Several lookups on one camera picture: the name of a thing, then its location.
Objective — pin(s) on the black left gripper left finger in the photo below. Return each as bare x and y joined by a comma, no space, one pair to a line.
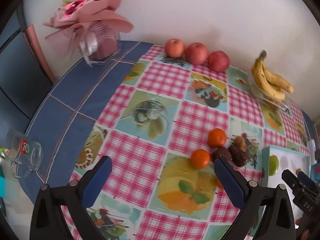
48,221

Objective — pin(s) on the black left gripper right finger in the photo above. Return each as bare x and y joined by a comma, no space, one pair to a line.
277,221

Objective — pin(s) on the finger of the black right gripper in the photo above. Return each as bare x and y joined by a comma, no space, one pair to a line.
291,180
305,180

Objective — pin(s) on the orange tangerine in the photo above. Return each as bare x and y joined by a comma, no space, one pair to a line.
217,138
218,184
199,159

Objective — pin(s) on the brown kiwi fruit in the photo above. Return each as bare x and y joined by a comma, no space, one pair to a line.
240,143

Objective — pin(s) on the dark brown wrinkled date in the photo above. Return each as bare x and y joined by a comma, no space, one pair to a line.
221,152

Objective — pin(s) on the person's right hand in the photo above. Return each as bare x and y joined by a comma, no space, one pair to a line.
306,233

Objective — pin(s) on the white power strip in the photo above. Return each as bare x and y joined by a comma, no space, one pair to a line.
312,149

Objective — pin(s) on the green round jujube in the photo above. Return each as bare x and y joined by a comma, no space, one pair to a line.
273,165

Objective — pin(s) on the white tray teal rim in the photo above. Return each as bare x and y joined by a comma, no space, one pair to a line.
288,159

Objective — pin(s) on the clear glass beer mug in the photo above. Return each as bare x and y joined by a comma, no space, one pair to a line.
24,155

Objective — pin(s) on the clear plastic fruit container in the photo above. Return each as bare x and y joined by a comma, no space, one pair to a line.
261,96

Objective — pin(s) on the yellow banana bunch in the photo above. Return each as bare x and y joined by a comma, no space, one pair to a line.
273,85

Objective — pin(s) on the blue underlying tablecloth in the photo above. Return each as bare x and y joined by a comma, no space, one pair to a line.
67,115

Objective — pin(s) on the pink checkered fruit tablecloth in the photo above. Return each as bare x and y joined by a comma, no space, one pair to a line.
161,113

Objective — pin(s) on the right red apple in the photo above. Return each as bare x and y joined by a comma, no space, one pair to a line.
218,61

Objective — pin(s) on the red apple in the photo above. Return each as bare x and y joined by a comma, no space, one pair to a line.
196,53
218,61
174,48

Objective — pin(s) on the middle red apple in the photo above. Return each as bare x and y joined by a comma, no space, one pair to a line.
196,53

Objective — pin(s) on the left red apple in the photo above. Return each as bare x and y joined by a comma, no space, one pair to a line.
174,48

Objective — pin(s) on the pink wrapped flower bouquet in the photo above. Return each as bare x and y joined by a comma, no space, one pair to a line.
91,27

